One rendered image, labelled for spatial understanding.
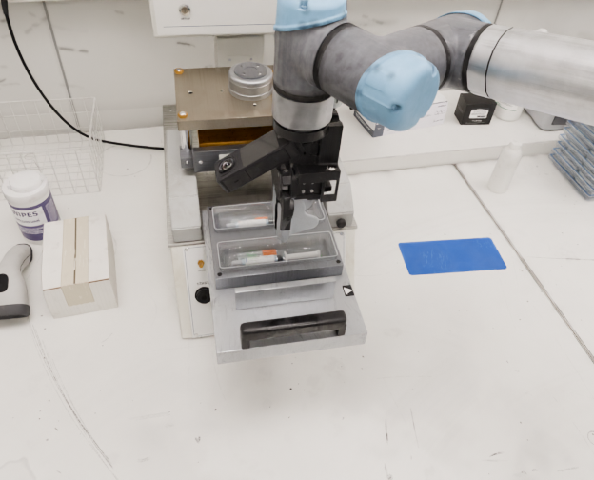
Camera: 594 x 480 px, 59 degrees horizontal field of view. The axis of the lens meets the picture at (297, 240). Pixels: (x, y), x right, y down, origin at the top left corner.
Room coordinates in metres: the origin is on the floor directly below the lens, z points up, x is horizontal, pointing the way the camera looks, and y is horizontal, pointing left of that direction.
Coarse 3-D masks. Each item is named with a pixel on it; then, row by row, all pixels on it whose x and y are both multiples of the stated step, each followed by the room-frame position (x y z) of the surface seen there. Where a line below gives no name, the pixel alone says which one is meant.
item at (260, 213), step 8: (312, 200) 0.69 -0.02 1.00; (216, 208) 0.65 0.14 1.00; (224, 208) 0.65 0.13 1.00; (232, 208) 0.65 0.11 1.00; (240, 208) 0.65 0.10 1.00; (248, 208) 0.66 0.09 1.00; (256, 208) 0.66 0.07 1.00; (264, 208) 0.66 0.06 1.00; (272, 208) 0.66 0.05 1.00; (312, 208) 0.67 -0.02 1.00; (320, 208) 0.67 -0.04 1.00; (216, 216) 0.63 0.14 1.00; (224, 216) 0.63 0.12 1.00; (232, 216) 0.63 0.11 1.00; (240, 216) 0.63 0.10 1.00; (248, 216) 0.63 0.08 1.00; (256, 216) 0.64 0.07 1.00; (264, 216) 0.64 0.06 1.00; (272, 216) 0.64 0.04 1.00; (320, 216) 0.65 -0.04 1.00; (216, 224) 0.61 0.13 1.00; (224, 224) 0.61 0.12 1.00; (232, 224) 0.61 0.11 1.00; (240, 224) 0.61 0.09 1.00; (248, 224) 0.62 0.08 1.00; (256, 224) 0.62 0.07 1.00; (264, 224) 0.62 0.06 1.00
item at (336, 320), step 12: (324, 312) 0.45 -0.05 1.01; (336, 312) 0.45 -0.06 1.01; (252, 324) 0.42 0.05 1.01; (264, 324) 0.42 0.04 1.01; (276, 324) 0.42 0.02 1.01; (288, 324) 0.42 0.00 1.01; (300, 324) 0.42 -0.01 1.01; (312, 324) 0.43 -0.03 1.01; (324, 324) 0.43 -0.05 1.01; (336, 324) 0.43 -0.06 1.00; (240, 336) 0.41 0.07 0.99; (252, 336) 0.40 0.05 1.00; (264, 336) 0.41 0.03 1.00; (276, 336) 0.41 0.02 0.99
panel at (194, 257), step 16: (336, 240) 0.69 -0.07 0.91; (192, 256) 0.62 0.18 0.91; (192, 272) 0.61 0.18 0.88; (192, 288) 0.60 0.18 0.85; (208, 288) 0.60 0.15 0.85; (192, 304) 0.58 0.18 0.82; (208, 304) 0.59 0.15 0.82; (192, 320) 0.57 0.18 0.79; (208, 320) 0.57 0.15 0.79; (192, 336) 0.55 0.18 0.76
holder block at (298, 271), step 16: (208, 208) 0.66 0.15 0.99; (208, 224) 0.62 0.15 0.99; (320, 224) 0.64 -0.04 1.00; (224, 240) 0.58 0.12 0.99; (224, 272) 0.52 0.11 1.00; (240, 272) 0.52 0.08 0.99; (256, 272) 0.52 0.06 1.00; (272, 272) 0.52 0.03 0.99; (288, 272) 0.53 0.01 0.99; (304, 272) 0.54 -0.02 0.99; (320, 272) 0.54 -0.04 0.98; (336, 272) 0.55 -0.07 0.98; (224, 288) 0.51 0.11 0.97
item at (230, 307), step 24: (240, 288) 0.48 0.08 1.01; (264, 288) 0.48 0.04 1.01; (288, 288) 0.49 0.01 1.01; (312, 288) 0.50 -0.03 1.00; (336, 288) 0.53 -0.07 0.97; (216, 312) 0.46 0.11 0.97; (240, 312) 0.46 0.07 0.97; (264, 312) 0.47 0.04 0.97; (288, 312) 0.47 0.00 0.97; (312, 312) 0.47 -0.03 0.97; (360, 312) 0.48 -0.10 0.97; (216, 336) 0.42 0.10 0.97; (288, 336) 0.43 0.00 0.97; (312, 336) 0.43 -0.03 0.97; (336, 336) 0.44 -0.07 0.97; (360, 336) 0.44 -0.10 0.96; (240, 360) 0.40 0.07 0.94
